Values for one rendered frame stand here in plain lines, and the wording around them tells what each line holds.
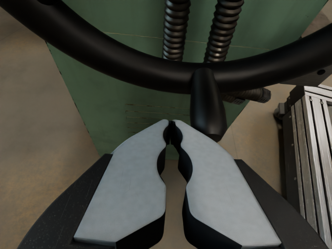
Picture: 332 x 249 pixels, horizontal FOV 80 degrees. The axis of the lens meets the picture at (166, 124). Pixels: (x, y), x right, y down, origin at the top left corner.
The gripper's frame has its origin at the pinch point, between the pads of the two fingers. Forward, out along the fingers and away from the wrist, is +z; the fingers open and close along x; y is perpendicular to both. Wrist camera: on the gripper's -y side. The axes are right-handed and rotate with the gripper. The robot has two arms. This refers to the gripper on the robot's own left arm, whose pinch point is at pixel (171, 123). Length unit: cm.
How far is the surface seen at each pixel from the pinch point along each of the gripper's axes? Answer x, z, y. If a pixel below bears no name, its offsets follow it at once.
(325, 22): 29.1, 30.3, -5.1
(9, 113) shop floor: -67, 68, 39
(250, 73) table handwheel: 6.4, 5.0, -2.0
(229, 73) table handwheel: 4.9, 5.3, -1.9
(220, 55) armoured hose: 5.5, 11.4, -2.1
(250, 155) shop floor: 42, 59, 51
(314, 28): 26.1, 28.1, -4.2
